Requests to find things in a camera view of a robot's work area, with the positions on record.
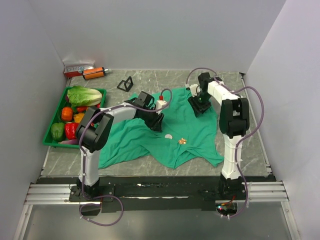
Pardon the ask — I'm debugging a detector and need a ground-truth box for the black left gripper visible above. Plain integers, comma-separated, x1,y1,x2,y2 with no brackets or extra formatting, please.
141,107,165,133

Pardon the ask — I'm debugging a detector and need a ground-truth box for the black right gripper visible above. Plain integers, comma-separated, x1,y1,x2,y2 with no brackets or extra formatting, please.
187,92,212,118

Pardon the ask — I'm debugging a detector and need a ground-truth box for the gold brooch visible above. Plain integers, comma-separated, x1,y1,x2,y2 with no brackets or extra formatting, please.
178,138,187,145

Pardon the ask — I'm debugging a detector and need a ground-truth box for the green garment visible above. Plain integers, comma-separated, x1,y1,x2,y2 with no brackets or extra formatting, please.
98,87,224,169

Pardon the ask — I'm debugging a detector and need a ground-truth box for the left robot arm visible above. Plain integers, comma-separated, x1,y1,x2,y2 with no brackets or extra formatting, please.
75,91,170,201

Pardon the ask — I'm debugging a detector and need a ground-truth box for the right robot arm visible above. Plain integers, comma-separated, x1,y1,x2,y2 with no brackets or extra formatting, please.
185,72,250,200

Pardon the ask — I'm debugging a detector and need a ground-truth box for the red chili toy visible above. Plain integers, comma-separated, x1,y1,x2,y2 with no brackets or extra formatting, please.
76,106,88,113

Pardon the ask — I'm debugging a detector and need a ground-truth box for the yellow pepper toy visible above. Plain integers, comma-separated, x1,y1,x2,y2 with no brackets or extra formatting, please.
73,112,85,124

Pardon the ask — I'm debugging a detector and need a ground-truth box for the green lettuce toy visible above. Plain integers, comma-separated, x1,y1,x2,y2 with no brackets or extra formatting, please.
67,86,103,107

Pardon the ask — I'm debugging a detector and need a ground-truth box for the purple eggplant toy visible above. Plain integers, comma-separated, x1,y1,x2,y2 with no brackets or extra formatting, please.
59,139,79,145

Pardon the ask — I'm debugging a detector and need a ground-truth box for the red pepper toy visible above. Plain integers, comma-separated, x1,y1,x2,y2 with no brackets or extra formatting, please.
64,122,79,140

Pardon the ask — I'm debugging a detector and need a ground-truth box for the orange cylindrical tool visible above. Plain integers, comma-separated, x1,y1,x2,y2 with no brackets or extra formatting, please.
82,67,109,81

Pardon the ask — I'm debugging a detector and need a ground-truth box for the orange pepper toy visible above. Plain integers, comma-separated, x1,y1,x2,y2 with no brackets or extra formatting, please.
61,106,73,122

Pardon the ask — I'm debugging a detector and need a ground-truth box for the green plastic tray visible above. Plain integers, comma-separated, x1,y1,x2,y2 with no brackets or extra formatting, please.
41,86,108,150

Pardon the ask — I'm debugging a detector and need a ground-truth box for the green pepper toy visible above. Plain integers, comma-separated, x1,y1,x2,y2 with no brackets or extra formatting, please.
50,122,66,142

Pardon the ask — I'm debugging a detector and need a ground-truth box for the red white box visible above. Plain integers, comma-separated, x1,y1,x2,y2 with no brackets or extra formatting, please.
63,64,94,78

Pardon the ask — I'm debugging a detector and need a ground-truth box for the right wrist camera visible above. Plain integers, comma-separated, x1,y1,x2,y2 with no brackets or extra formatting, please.
186,84,201,97

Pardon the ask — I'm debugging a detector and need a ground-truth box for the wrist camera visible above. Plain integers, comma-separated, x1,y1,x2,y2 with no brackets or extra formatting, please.
186,84,201,97
155,95,168,114

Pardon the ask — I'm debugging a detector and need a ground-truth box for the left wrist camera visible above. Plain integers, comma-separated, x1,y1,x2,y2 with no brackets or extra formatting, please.
155,95,168,114

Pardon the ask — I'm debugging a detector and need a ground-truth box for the black wire stand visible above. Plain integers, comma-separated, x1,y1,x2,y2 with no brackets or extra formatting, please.
117,76,134,93

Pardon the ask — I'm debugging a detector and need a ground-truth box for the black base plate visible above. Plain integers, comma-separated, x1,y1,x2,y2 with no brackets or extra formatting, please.
69,175,276,216

